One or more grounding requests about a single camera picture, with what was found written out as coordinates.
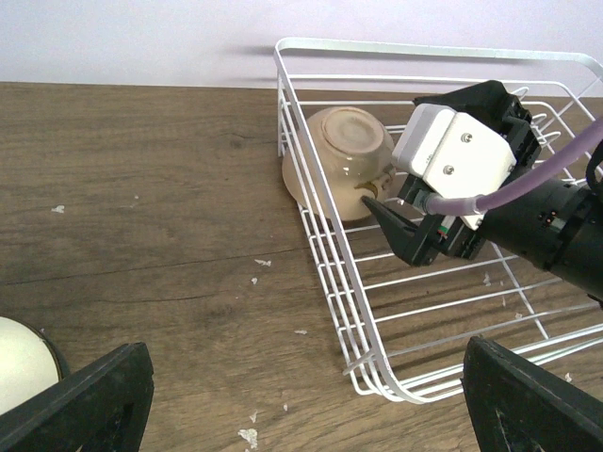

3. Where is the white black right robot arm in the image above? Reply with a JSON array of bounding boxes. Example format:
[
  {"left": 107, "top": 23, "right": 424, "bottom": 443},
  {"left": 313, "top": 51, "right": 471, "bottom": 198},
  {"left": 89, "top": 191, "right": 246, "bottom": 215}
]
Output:
[{"left": 362, "top": 80, "right": 602, "bottom": 301}]

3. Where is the teal cup white interior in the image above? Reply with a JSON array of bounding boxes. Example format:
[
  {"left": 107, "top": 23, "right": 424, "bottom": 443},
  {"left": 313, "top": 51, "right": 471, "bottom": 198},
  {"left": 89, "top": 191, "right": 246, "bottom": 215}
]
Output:
[{"left": 1, "top": 316, "right": 71, "bottom": 414}]

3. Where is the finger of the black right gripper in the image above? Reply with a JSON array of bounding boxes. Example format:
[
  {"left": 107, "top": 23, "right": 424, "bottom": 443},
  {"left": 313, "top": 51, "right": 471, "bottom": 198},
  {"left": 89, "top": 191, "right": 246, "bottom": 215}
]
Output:
[{"left": 362, "top": 196, "right": 438, "bottom": 266}]

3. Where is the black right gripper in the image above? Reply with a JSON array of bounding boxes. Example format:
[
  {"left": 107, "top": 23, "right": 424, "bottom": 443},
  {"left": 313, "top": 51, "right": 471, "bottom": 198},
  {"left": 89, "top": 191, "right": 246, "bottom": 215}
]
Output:
[{"left": 399, "top": 80, "right": 540, "bottom": 259}]

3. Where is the white wire dish rack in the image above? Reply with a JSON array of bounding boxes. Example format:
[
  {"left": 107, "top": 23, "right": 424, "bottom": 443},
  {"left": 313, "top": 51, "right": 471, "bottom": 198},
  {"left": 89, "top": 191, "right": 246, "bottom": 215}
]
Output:
[{"left": 274, "top": 38, "right": 602, "bottom": 404}]

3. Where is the large cream ceramic bowl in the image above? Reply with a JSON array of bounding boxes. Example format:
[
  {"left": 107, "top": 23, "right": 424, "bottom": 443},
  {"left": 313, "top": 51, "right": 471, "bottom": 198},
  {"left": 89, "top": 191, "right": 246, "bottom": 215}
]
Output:
[{"left": 307, "top": 106, "right": 396, "bottom": 221}]

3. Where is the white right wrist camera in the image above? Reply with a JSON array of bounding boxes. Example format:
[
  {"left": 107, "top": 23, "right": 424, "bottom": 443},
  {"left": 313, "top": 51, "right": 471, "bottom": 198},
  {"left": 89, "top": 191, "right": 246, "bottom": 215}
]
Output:
[{"left": 390, "top": 103, "right": 518, "bottom": 231}]

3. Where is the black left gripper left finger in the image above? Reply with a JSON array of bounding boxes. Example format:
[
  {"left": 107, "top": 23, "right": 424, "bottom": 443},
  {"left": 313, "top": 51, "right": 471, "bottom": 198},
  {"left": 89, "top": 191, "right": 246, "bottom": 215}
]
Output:
[{"left": 1, "top": 343, "right": 155, "bottom": 451}]

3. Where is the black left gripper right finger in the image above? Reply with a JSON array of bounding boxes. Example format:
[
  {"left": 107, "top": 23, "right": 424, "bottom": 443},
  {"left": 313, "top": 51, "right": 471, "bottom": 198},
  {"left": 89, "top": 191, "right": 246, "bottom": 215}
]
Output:
[{"left": 461, "top": 336, "right": 602, "bottom": 451}]

